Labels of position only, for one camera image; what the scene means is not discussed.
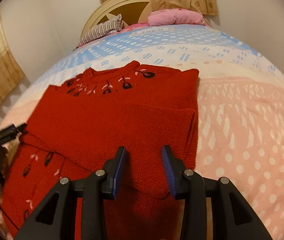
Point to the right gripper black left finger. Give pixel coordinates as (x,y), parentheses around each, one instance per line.
(55,216)

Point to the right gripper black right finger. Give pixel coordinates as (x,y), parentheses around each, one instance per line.
(211,207)

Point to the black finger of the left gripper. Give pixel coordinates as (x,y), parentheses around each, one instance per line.
(11,132)

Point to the red knitted embroidered sweater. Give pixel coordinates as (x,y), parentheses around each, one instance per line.
(79,125)

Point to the polka dot bed sheet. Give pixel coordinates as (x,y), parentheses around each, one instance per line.
(240,100)

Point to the striped grey pillow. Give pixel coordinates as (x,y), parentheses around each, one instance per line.
(101,30)

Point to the cream wooden headboard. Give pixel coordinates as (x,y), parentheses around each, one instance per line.
(132,11)

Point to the pink folded blanket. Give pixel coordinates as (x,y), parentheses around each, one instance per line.
(175,16)

